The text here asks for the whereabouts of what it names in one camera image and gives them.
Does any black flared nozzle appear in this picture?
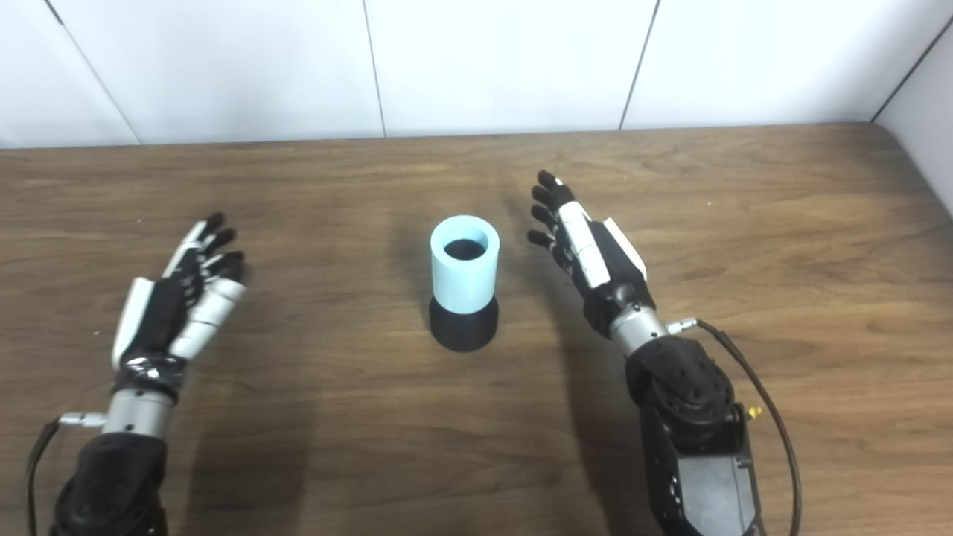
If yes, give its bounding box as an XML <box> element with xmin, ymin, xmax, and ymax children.
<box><xmin>428</xmin><ymin>238</ymin><xmax>500</xmax><ymax>353</ymax></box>

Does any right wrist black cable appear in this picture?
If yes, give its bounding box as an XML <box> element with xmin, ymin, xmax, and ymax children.
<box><xmin>666</xmin><ymin>317</ymin><xmax>804</xmax><ymax>536</ymax></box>

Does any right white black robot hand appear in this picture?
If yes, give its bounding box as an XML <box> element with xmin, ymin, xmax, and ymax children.
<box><xmin>526</xmin><ymin>170</ymin><xmax>657</xmax><ymax>341</ymax></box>

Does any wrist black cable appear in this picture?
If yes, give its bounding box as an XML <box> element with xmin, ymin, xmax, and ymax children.
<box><xmin>666</xmin><ymin>317</ymin><xmax>804</xmax><ymax>536</ymax></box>
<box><xmin>25</xmin><ymin>411</ymin><xmax>109</xmax><ymax>536</ymax></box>

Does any light-blue hose piece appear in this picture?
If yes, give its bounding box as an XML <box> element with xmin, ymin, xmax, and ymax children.
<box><xmin>429</xmin><ymin>214</ymin><xmax>502</xmax><ymax>314</ymax></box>

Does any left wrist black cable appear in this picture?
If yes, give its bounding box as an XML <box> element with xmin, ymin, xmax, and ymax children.
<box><xmin>25</xmin><ymin>411</ymin><xmax>109</xmax><ymax>536</ymax></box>

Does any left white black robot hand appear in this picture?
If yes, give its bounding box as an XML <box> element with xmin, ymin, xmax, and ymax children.
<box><xmin>111</xmin><ymin>212</ymin><xmax>249</xmax><ymax>401</ymax></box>

